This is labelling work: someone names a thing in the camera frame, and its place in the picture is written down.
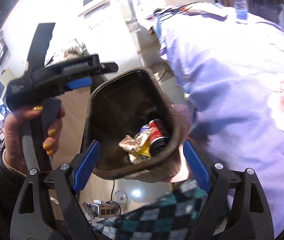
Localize red paper tea cup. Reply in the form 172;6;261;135
149;119;170;157

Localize white tissues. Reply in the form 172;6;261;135
118;130;151;165

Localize yellow foam net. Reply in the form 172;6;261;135
138;140;152;158

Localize purple tissue pack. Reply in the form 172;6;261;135
140;125;149;133

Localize black trash bin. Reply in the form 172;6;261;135
82;68;182;183

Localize left hand gold nails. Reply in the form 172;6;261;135
3;105;65;175

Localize checkered green cloth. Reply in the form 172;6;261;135
91;179;208;239

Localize white beauty machine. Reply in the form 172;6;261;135
45;0;142;73

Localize purple floral bed sheet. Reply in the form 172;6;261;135
154;7;284;237

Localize papers on bed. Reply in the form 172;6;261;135
182;2;228;21

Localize clear water bottle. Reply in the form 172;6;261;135
234;0;248;21

